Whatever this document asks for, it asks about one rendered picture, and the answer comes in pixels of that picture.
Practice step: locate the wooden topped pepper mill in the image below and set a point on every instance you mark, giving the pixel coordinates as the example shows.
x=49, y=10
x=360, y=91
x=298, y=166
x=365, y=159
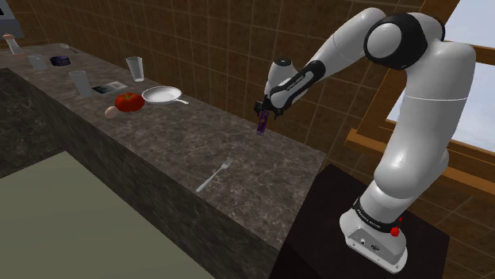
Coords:
x=13, y=45

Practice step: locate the dark robot stand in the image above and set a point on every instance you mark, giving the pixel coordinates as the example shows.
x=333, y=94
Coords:
x=321, y=239

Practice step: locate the dark blue round tin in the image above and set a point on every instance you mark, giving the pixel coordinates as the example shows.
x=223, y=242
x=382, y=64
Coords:
x=60, y=60

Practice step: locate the purple bar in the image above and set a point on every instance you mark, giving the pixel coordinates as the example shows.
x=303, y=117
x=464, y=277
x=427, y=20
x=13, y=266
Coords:
x=262, y=123

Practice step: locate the wooden framed window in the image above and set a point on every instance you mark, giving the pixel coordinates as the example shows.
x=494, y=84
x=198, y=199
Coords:
x=464, y=96

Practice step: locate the red tomato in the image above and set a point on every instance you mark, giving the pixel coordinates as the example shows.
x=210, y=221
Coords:
x=129, y=102

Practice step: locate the grey range hood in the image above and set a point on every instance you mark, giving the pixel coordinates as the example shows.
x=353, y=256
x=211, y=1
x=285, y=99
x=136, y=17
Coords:
x=8, y=21

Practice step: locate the white frying pan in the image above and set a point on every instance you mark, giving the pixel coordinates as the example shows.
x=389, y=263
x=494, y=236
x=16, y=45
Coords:
x=161, y=94

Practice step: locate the clear drinking glass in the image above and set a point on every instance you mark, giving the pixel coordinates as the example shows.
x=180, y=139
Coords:
x=37, y=61
x=135, y=68
x=80, y=82

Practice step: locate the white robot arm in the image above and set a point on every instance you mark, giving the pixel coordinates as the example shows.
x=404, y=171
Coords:
x=425, y=116

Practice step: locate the silver fork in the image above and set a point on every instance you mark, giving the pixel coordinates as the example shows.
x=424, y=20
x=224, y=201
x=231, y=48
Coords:
x=214, y=176

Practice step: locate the beige egg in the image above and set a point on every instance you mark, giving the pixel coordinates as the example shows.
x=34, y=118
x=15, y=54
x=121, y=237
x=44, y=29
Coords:
x=110, y=112

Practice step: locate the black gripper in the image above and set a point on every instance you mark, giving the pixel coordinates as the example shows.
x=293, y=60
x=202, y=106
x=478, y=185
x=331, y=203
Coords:
x=267, y=106

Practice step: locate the silver spoon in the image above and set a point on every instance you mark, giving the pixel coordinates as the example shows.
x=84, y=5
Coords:
x=69, y=48

